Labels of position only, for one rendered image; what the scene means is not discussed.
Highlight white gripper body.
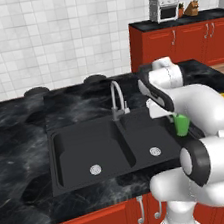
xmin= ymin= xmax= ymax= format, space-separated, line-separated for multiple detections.
xmin=145 ymin=94 xmax=177 ymax=121

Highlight green mug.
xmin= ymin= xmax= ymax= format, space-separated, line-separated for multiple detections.
xmin=172 ymin=112 xmax=193 ymax=138

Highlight black double basin sink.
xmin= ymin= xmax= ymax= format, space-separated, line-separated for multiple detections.
xmin=42 ymin=101 xmax=196 ymax=198

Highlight grey curved tap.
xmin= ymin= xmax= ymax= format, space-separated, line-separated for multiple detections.
xmin=107 ymin=78 xmax=133 ymax=123

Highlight red cupboard run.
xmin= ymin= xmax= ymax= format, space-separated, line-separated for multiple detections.
xmin=124 ymin=7 xmax=224 ymax=79

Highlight silver toaster oven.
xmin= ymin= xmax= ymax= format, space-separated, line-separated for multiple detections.
xmin=146 ymin=0 xmax=184 ymax=26

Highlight orange jar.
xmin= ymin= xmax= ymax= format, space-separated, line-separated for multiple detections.
xmin=177 ymin=2 xmax=186 ymax=19

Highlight wooden knife block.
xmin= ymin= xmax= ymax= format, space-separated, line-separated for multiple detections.
xmin=182 ymin=0 xmax=202 ymax=18

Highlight silver cupboard handle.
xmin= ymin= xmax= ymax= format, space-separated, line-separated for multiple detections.
xmin=134 ymin=195 xmax=148 ymax=224
xmin=152 ymin=200 xmax=164 ymax=220

